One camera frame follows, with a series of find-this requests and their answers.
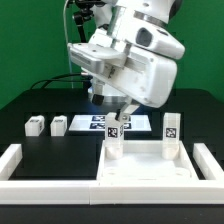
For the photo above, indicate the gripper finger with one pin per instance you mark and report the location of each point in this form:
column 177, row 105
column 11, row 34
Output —
column 124, row 113

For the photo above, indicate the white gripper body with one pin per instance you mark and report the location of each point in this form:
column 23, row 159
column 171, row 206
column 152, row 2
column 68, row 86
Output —
column 136, row 57

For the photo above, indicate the white square table top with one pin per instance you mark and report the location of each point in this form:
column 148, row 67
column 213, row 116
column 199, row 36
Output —
column 142, row 160

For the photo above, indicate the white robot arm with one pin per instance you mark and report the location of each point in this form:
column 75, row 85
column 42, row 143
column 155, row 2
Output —
column 157, row 12

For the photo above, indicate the white U-shaped obstacle fence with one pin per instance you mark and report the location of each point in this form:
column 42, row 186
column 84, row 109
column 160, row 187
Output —
column 207, row 189

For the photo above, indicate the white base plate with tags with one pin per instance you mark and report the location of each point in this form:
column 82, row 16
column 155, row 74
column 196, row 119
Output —
column 97, row 123

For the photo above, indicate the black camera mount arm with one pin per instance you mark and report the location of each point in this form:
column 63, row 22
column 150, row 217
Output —
column 84, row 14

